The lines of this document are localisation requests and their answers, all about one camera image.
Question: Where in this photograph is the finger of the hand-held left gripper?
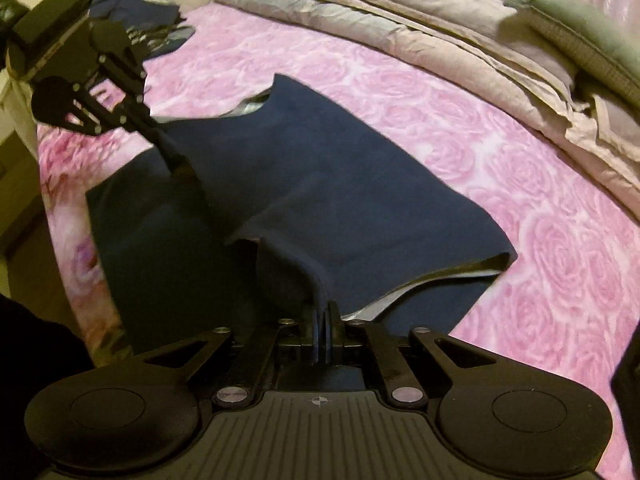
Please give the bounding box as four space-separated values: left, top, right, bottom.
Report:
97 42 173 141
62 87 205 193

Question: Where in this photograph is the navy blue shirt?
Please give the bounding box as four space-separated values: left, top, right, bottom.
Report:
85 73 519 357

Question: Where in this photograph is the beige folded duvet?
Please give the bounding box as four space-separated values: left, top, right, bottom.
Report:
212 0 640 207

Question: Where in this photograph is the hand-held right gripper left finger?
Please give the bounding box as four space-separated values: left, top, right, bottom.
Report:
131 306 324 409

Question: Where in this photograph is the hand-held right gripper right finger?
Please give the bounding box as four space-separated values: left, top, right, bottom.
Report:
325 302 507 407

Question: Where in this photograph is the wooden furniture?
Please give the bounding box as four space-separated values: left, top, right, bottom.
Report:
0 74 51 301

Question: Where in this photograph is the pink rose-print blanket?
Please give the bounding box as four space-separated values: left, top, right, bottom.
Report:
37 2 640 443

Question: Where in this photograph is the green pillow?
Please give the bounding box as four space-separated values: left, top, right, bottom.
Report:
504 0 640 107

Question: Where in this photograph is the pile of dark clothes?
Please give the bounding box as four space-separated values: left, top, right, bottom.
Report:
90 0 197 60

